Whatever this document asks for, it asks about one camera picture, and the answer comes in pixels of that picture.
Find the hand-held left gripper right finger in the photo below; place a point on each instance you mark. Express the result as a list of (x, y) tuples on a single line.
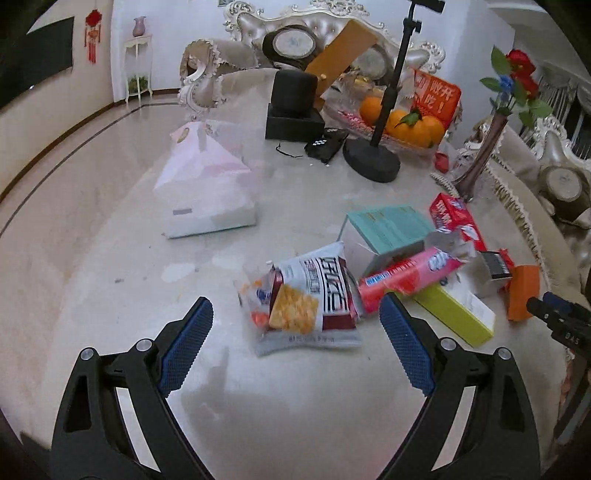
[(406, 341)]

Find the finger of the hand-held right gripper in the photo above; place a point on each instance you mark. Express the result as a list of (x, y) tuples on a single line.
[(539, 310), (559, 304)]

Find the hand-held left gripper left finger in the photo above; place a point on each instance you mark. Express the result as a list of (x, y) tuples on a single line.
[(189, 341)]

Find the white cracker snack bag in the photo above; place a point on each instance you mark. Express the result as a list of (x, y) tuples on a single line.
[(318, 286)]

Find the teal cardboard box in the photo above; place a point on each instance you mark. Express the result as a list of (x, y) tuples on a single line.
[(392, 228)]

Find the orange cardboard box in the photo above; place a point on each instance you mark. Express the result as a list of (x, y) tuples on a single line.
[(522, 295)]

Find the pale yellow cardboard box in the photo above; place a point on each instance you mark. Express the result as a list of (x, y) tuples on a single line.
[(455, 314)]

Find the small grey barcode box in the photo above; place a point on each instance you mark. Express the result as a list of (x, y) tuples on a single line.
[(494, 270)]

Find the red white biscuit packet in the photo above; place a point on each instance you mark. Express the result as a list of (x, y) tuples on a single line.
[(406, 276)]

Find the ornate beige corner sofa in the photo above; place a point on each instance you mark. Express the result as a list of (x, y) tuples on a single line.
[(521, 203)]

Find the round patterned cushion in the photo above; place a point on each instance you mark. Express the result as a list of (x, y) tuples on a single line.
[(565, 187), (291, 44), (373, 62)]

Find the red white snack packet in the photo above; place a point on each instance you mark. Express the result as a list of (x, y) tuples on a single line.
[(455, 219)]

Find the white tissue bag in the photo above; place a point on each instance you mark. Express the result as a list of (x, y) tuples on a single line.
[(207, 194)]

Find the tall purple glass vase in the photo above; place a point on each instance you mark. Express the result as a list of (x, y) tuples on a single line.
[(475, 161)]

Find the small red wrapper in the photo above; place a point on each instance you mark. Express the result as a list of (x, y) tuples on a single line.
[(441, 162)]

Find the black tripod stand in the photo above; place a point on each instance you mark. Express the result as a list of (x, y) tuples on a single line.
[(371, 159)]

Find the beige curtain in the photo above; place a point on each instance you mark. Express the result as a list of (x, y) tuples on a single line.
[(565, 99)]

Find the black remote control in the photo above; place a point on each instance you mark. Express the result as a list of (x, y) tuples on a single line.
[(325, 144)]

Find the clear glass fruit tray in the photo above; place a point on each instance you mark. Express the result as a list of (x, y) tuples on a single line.
[(346, 117)]

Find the artificial flower bouquet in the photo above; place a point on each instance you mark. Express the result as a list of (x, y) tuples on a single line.
[(521, 74)]

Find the flat black box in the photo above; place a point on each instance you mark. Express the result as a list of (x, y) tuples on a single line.
[(291, 128)]

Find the red card with characters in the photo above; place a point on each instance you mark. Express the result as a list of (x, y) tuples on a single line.
[(436, 97)]

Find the small potted plant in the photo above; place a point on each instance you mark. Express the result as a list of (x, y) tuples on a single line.
[(137, 84)]

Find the ornate cream sofa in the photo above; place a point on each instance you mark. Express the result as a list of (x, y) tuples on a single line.
[(235, 55)]

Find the white side stand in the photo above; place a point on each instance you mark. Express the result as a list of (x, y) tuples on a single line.
[(137, 42)]

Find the small purple vase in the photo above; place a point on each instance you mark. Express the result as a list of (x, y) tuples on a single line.
[(139, 26)]

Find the wall television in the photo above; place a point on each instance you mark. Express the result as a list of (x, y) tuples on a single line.
[(46, 50)]

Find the red knot wall ornament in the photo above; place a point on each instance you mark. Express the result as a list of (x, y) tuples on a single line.
[(93, 27)]

